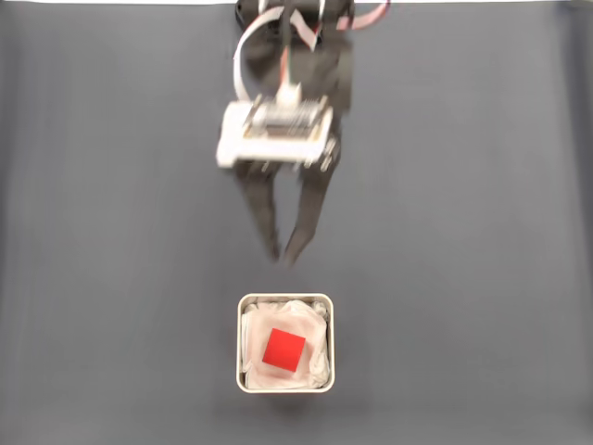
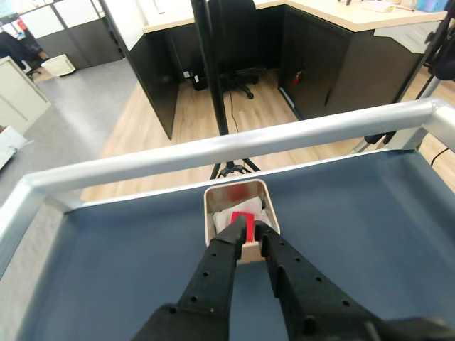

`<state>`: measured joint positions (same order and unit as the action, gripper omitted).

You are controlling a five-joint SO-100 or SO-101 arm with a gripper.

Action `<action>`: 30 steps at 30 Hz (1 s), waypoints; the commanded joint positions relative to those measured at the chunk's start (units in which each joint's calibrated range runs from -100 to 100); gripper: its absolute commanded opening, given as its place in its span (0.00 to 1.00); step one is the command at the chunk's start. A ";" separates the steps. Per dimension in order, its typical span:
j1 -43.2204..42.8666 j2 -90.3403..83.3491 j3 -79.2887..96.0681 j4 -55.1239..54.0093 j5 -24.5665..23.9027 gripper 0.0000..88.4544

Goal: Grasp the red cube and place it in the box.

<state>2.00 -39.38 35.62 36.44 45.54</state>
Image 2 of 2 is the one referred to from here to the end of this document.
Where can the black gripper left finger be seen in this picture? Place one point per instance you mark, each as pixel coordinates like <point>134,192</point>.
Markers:
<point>209,284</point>

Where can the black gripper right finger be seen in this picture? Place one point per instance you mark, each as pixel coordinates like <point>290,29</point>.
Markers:
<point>305,295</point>

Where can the red cube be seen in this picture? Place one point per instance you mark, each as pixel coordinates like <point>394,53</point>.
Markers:
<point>251,227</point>

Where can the square metal box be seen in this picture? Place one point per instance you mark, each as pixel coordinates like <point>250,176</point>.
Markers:
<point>217,199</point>

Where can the white storage box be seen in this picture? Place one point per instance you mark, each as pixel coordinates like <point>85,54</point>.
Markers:
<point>58,65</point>

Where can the blue box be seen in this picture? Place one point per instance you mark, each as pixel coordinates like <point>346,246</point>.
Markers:
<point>431,5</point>

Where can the black waste bin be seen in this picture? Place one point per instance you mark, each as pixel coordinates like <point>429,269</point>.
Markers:
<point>199,81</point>

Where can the black office chair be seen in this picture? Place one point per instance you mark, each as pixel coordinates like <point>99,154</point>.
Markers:
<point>14,48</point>
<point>241,80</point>

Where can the black tripod stand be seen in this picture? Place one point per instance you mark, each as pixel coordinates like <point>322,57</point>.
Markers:
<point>213,71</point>

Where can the black desk with wooden top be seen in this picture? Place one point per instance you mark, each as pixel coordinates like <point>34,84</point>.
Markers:
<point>320,53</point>

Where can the white cardboard sheet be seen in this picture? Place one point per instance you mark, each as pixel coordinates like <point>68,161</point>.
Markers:
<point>9,145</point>

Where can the beige filing cabinet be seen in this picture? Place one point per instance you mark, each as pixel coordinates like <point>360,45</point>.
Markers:
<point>17,99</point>

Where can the black and silver stand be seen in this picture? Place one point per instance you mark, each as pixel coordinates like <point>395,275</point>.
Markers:
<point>442,60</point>

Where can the grey office partition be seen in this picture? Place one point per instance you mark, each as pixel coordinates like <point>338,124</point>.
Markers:
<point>81,39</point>

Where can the white flat device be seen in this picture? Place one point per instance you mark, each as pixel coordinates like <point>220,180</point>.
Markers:
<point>378,6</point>

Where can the aluminium cart frame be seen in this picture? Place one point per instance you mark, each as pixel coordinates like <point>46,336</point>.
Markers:
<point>249,136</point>

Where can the grey desk bracket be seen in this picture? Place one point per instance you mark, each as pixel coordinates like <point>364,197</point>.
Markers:
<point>409,35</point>

